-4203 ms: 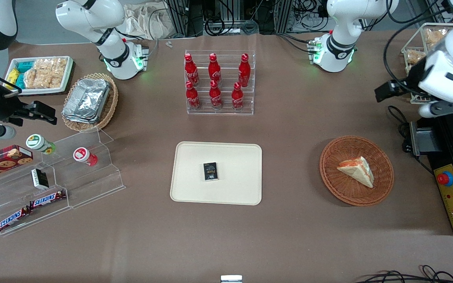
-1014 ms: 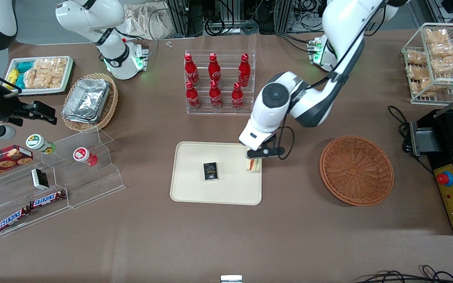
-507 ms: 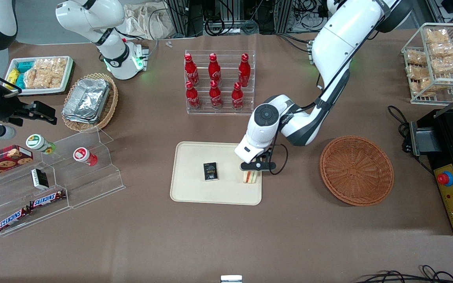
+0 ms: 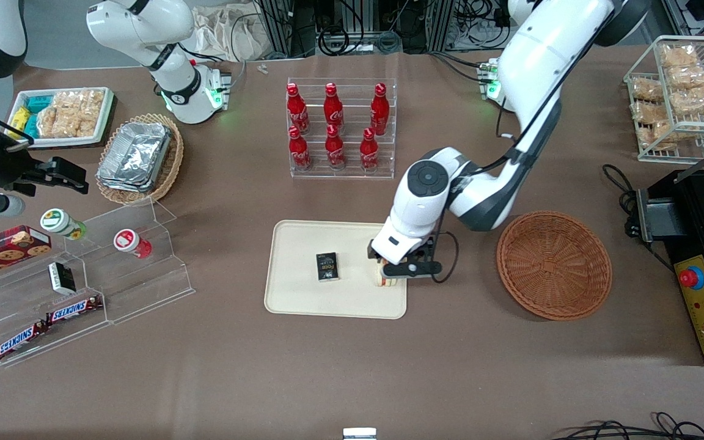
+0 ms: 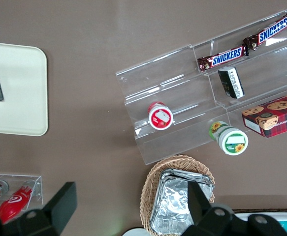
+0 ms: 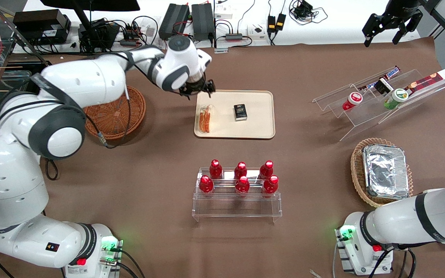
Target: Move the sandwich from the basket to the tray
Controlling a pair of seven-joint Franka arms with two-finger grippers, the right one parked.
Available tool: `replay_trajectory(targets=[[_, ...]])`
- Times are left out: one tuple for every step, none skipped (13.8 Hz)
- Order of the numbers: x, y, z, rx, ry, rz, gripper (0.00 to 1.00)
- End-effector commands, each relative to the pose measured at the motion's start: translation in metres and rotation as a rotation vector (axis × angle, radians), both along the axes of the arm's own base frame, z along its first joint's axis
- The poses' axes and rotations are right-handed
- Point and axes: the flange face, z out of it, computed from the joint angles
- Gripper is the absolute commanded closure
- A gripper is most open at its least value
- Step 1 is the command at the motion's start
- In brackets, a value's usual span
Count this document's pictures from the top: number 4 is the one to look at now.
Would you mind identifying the small black card box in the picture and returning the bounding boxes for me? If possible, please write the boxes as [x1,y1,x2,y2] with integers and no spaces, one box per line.
[316,252,340,282]

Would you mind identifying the clear rice cracker pack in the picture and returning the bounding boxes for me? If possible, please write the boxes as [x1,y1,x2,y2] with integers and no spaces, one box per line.
[659,45,699,68]
[53,90,106,114]
[629,78,666,102]
[37,107,78,139]
[639,122,681,152]
[673,86,704,115]
[75,110,106,139]
[632,100,673,125]
[667,65,704,89]

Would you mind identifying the white rectangular snack tray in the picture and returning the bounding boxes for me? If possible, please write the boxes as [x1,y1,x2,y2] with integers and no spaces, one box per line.
[10,87,116,149]

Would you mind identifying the small black white box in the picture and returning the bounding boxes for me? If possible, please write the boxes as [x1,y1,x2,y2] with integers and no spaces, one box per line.
[48,262,77,296]

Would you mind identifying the oval wicker basket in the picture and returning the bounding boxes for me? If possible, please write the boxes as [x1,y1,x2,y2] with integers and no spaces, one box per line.
[95,113,185,206]

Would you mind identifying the Snickers chocolate bar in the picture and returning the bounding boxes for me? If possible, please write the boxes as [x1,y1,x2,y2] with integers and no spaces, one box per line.
[45,296,104,325]
[0,321,49,362]

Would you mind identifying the red cookie box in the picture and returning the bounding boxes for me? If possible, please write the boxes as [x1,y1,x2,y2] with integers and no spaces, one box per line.
[0,225,53,283]

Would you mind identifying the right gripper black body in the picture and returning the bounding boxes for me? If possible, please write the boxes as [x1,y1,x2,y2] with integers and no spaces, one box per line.
[0,142,54,196]

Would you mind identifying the cream plastic tray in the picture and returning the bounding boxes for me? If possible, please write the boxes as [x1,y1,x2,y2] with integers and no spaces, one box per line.
[264,220,408,320]

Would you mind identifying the black fryer machine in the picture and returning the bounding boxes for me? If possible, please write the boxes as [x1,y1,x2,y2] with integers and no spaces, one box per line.
[664,133,704,367]

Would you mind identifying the clear acrylic step display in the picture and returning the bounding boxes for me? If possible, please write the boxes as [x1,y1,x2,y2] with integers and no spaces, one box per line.
[0,199,196,369]

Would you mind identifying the clear acrylic bottle rack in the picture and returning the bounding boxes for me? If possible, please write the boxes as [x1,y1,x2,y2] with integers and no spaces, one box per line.
[287,77,398,179]

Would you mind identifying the red lid jar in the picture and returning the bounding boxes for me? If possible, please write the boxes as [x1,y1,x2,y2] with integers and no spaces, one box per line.
[114,229,153,259]

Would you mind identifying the red cola bottle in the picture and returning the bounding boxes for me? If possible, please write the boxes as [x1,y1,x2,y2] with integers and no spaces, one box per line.
[286,83,310,135]
[324,83,345,130]
[325,125,347,170]
[288,126,312,171]
[360,128,380,172]
[370,83,390,136]

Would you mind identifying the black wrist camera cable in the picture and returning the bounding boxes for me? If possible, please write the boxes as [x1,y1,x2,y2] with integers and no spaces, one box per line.
[431,231,460,284]

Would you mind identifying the round brown wicker basket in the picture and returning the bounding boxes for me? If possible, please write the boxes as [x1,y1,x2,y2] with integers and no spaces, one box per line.
[496,211,613,321]

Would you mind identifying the beige cloth bag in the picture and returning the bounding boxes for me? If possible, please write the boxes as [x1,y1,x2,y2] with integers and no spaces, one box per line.
[190,3,267,62]

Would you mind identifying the aluminium frame rack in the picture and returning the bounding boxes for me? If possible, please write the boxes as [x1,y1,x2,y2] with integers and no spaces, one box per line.
[662,0,704,39]
[254,0,458,57]

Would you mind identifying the grey metal box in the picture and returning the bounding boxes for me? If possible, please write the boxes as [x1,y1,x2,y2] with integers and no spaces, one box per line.
[636,188,686,243]

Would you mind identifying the black floor cable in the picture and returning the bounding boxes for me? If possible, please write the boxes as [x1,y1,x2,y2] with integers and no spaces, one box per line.
[551,412,704,440]

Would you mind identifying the green lid jar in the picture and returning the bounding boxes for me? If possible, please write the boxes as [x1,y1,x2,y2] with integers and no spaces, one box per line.
[40,208,87,240]

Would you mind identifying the aluminium foil container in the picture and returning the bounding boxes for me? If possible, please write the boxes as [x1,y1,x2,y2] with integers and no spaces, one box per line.
[97,174,166,194]
[99,122,172,184]

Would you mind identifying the small beige snack item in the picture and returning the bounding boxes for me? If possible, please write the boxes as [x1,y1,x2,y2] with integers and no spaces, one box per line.
[375,259,408,288]

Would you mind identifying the black power cable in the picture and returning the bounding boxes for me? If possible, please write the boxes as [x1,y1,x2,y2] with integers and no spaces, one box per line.
[603,164,677,273]

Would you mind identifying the white wire basket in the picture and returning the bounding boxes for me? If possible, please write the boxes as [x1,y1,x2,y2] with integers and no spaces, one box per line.
[624,35,704,164]

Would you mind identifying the black arm base cable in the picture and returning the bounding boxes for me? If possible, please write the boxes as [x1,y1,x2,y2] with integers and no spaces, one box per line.
[430,51,488,84]

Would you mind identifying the coiled black cable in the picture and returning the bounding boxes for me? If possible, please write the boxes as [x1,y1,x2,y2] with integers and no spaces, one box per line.
[317,26,351,57]

